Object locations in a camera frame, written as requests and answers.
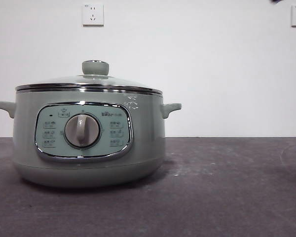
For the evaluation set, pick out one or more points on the glass lid with green knob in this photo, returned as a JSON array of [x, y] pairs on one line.
[[95, 67]]

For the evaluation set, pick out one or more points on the pale green electric cooking pot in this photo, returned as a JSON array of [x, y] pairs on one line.
[[143, 138]]

